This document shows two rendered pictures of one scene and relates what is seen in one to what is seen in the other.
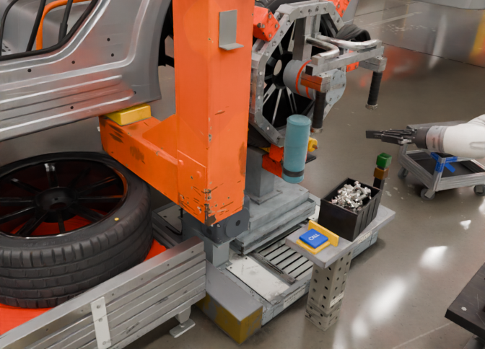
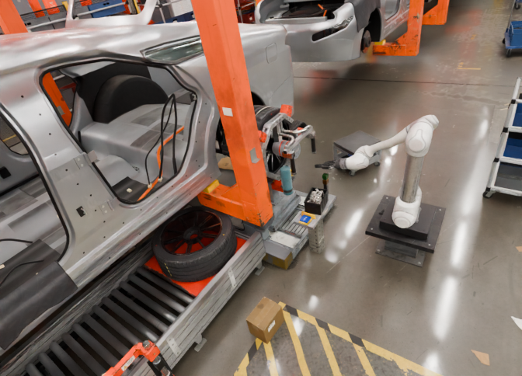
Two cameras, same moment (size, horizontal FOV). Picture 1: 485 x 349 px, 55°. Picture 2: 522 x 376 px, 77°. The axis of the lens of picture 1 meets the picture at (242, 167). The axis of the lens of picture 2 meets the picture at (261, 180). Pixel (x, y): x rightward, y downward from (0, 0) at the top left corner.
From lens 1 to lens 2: 1.08 m
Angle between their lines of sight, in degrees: 6
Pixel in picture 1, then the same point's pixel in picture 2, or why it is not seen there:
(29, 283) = (199, 270)
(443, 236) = (363, 193)
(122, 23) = (200, 151)
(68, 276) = (213, 263)
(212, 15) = (247, 153)
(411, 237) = (348, 198)
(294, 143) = (286, 179)
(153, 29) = (212, 148)
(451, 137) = (349, 163)
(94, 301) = (227, 269)
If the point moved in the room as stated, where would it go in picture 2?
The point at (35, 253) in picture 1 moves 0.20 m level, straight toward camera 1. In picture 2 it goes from (200, 258) to (214, 273)
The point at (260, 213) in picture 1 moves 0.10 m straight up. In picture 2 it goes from (277, 210) to (276, 201)
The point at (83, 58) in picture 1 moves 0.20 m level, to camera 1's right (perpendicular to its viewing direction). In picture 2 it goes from (189, 172) to (214, 166)
